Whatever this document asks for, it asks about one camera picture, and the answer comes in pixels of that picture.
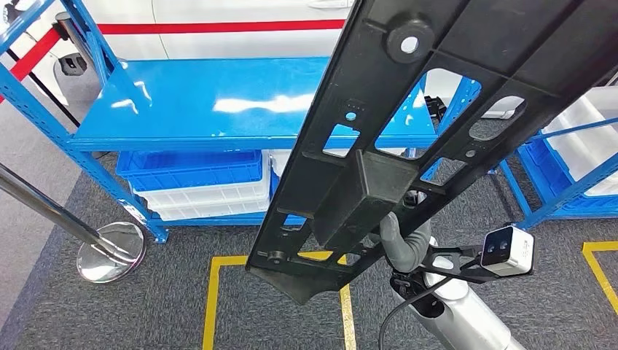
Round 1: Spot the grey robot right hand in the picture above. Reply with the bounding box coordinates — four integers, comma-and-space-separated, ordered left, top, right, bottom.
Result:
378, 211, 433, 274

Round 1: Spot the white car with red stripe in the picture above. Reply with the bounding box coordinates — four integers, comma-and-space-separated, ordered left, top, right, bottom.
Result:
0, 0, 525, 120

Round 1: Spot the red barrier belt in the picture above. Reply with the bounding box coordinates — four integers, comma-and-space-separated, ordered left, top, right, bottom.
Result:
0, 28, 63, 105

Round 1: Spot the thin black pole stand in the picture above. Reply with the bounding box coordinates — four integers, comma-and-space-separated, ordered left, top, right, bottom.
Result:
4, 48, 81, 128

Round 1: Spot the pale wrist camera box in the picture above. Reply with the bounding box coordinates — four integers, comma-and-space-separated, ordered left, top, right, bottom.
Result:
480, 225, 536, 277

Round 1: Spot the blue plastic crate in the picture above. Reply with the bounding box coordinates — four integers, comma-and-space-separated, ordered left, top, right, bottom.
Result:
515, 137, 618, 214
115, 149, 264, 193

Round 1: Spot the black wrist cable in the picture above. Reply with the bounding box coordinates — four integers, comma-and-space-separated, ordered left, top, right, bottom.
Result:
377, 275, 453, 350

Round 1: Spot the black plastic plate frame part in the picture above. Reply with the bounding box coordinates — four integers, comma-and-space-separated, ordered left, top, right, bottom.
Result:
245, 0, 618, 306

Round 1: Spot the chrome stanchion post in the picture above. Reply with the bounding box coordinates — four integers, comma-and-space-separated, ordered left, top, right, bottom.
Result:
0, 161, 147, 284
52, 12, 95, 66

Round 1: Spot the blue metal shelf rack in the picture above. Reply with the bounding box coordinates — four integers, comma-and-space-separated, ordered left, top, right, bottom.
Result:
0, 0, 484, 245
497, 115, 618, 230

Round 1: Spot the black ribbed block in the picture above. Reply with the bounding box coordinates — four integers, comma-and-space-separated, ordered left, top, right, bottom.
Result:
424, 96, 447, 122

